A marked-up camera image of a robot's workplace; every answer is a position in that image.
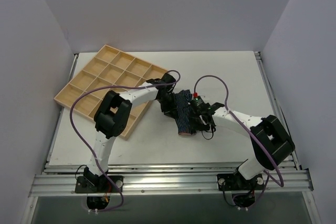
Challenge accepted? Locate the navy striped underwear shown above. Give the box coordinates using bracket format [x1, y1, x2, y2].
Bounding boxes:
[174, 90, 196, 136]

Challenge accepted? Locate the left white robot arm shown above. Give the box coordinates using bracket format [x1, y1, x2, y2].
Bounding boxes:
[83, 73, 177, 192]

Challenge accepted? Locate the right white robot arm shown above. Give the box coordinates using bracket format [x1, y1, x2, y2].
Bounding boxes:
[189, 93, 295, 189]

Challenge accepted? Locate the wooden compartment tray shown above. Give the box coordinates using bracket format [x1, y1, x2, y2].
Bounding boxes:
[54, 45, 168, 140]

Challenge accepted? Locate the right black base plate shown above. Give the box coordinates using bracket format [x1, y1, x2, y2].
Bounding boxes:
[216, 172, 265, 191]

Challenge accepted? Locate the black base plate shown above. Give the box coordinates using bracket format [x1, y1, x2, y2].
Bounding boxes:
[216, 172, 265, 191]
[75, 175, 118, 194]

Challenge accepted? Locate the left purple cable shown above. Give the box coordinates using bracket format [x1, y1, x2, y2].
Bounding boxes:
[70, 70, 182, 211]

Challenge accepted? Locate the purple cable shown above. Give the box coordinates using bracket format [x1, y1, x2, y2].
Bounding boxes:
[193, 75, 285, 209]
[70, 70, 182, 211]

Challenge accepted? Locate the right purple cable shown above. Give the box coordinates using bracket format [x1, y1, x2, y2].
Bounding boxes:
[193, 75, 285, 209]

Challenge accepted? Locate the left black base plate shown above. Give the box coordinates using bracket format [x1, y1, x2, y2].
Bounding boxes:
[75, 175, 118, 194]

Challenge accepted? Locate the aluminium frame rail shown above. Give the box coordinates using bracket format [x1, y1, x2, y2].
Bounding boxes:
[29, 167, 313, 197]

